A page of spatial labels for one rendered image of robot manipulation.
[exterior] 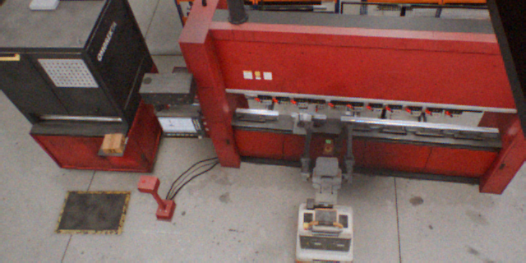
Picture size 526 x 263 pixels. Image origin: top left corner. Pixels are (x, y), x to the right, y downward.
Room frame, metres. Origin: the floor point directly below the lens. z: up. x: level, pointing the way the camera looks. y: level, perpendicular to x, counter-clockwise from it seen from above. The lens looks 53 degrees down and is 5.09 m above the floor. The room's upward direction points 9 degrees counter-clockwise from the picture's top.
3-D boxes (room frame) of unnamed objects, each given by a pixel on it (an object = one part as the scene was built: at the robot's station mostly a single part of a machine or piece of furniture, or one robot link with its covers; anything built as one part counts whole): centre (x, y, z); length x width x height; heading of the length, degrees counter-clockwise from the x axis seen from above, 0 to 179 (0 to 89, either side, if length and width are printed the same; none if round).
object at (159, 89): (2.95, 0.90, 1.53); 0.51 x 0.25 x 0.85; 78
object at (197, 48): (3.48, 0.45, 1.15); 0.85 x 0.25 x 2.30; 163
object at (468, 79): (2.84, -1.05, 1.74); 3.00 x 0.08 x 0.80; 73
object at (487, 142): (2.80, -1.04, 0.85); 3.00 x 0.21 x 0.04; 73
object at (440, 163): (2.80, -1.04, 0.42); 3.00 x 0.21 x 0.83; 73
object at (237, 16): (3.30, 0.04, 2.54); 0.33 x 0.25 x 0.47; 73
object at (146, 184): (2.57, 1.43, 0.41); 0.25 x 0.20 x 0.83; 163
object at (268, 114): (3.19, 0.09, 0.92); 0.50 x 0.06 x 0.10; 73
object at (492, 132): (2.66, -1.64, 0.92); 1.67 x 0.06 x 0.10; 73
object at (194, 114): (2.86, 0.87, 1.42); 0.45 x 0.12 x 0.36; 78
